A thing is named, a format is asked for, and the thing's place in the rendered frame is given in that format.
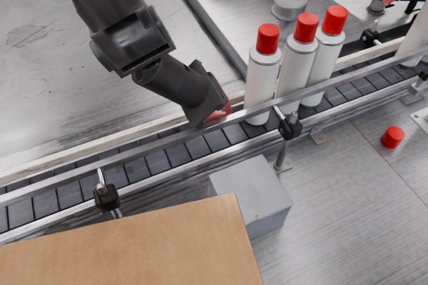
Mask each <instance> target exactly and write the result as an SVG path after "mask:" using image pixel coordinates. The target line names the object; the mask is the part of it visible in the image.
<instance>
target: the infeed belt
mask: <svg viewBox="0 0 428 285"><path fill-rule="evenodd" d="M396 52H397V50H395V51H393V52H390V53H386V54H384V55H380V56H379V57H375V58H373V59H369V60H367V61H363V62H361V63H358V64H355V65H353V66H349V67H346V68H344V69H340V70H339V71H334V72H332V74H331V77H330V78H329V79H332V78H335V77H338V76H341V75H343V74H346V73H349V72H352V71H355V70H358V69H360V68H363V67H366V66H369V65H371V64H375V63H377V62H380V61H383V60H386V59H389V58H391V57H393V56H394V55H395V54H396ZM427 67H428V64H424V63H421V62H419V63H418V64H417V66H416V67H413V68H406V67H402V66H400V65H395V66H392V67H389V68H387V69H384V70H381V71H378V72H376V73H373V74H370V75H367V76H365V77H362V78H359V79H357V80H353V81H351V82H348V83H345V84H343V85H340V86H337V87H334V88H331V89H329V90H326V91H325V92H324V94H323V96H322V100H321V102H320V104H319V105H318V106H317V107H315V108H306V107H303V106H301V105H299V107H298V110H297V112H298V117H297V119H298V120H302V119H305V118H307V117H310V116H313V115H315V114H318V113H321V112H323V111H326V110H328V109H331V108H334V107H336V106H339V105H342V104H344V103H347V102H350V101H352V100H355V99H358V98H360V97H363V96H365V95H368V94H371V93H373V92H376V91H378V90H381V89H383V88H387V87H389V86H391V85H395V84H396V83H400V82H402V81H404V80H408V79H410V78H413V77H415V76H418V75H419V74H420V72H421V71H423V70H424V69H427ZM279 123H280V120H279V118H278V117H277V116H276V115H275V113H274V112H273V110H271V111H270V112H269V119H268V121H267V123H266V124H264V125H262V126H260V127H253V126H250V125H248V124H247V123H245V121H244V120H243V121H241V122H238V123H235V124H232V125H229V126H227V127H224V128H221V129H218V130H215V131H213V132H210V133H207V134H205V135H202V136H199V137H196V138H193V139H191V140H188V141H185V142H182V143H180V144H177V145H174V146H171V147H169V148H166V149H163V150H160V151H157V152H155V153H152V154H149V155H147V156H143V157H141V158H138V159H135V160H133V161H130V162H127V163H124V164H122V165H119V166H116V167H113V168H110V169H108V170H105V171H104V172H105V175H106V179H107V182H108V184H110V183H113V184H114V185H115V188H116V189H117V190H119V189H121V188H124V187H126V186H129V185H131V184H134V183H137V182H139V181H142V180H144V179H148V178H150V177H152V176H156V175H158V174H160V173H163V172H166V171H168V170H171V169H174V168H176V167H179V166H181V165H184V164H186V163H189V162H192V161H194V160H197V159H200V158H202V157H205V156H208V155H210V154H213V153H216V152H218V151H221V150H223V149H226V148H229V147H231V146H234V145H237V144H239V143H242V142H245V141H247V140H250V139H253V138H254V137H258V136H261V135H262V134H266V133H268V132H271V131H273V130H276V129H278V126H279ZM191 128H193V127H191V126H190V123H189V122H188V123H184V124H182V125H179V126H177V128H176V127H173V128H171V129H167V130H165V131H162V132H159V133H158V135H159V137H158V135H157V134H153V135H150V136H148V137H144V138H142V139H139V140H136V141H133V142H130V143H127V144H124V145H121V146H119V147H118V148H119V150H118V148H117V147H116V148H113V149H109V150H107V151H104V152H102V153H98V154H97V155H98V157H97V155H92V156H90V157H87V158H84V159H81V160H78V161H76V164H75V162H73V163H69V164H67V165H63V166H61V167H58V168H56V169H54V170H49V171H46V172H44V173H41V174H38V175H35V176H32V177H31V180H30V178H27V179H23V180H21V181H17V182H15V183H12V184H9V185H6V187H5V186H3V187H0V195H4V194H5V193H9V192H11V191H15V190H17V189H20V188H23V187H26V186H29V185H31V184H34V183H37V182H40V181H43V180H46V179H48V178H51V177H54V176H58V175H59V174H63V173H65V172H69V171H71V170H74V169H77V168H80V167H83V166H85V165H88V164H91V163H94V162H97V161H100V160H102V159H105V158H108V157H111V156H113V155H117V154H119V153H122V152H125V151H128V150H130V149H133V148H137V147H139V146H142V145H144V144H148V143H151V142H154V141H156V140H159V139H162V138H165V137H167V136H171V135H173V134H176V133H179V132H182V131H184V130H187V129H191ZM138 141H139V143H138ZM97 183H99V181H98V178H97V174H94V175H91V176H89V177H85V178H83V179H80V180H77V181H75V182H72V183H69V184H66V185H64V186H60V187H58V188H55V189H52V190H50V191H46V192H44V193H41V194H39V195H36V196H33V197H31V198H27V199H25V200H22V201H20V202H16V203H14V204H11V205H8V206H6V207H2V208H0V235H1V234H2V233H6V232H9V231H10V230H14V229H16V228H19V227H21V226H24V225H27V224H29V223H32V222H34V221H37V220H39V219H42V218H45V217H47V216H50V215H53V214H55V213H58V212H61V211H63V210H66V209H69V208H71V207H74V206H76V205H79V204H82V203H84V202H87V201H89V200H92V199H94V194H93V191H94V190H95V189H96V184H97Z"/></svg>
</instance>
